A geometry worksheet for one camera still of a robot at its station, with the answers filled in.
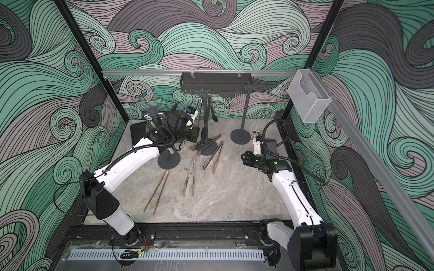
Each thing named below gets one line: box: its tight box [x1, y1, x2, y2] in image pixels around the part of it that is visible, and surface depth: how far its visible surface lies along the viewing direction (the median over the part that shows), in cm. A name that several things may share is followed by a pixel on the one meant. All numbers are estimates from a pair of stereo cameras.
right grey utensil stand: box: [230, 81, 256, 146], surface depth 109 cm
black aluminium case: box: [129, 120, 147, 146], surface depth 107 cm
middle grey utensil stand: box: [200, 92, 218, 156], surface depth 103 cm
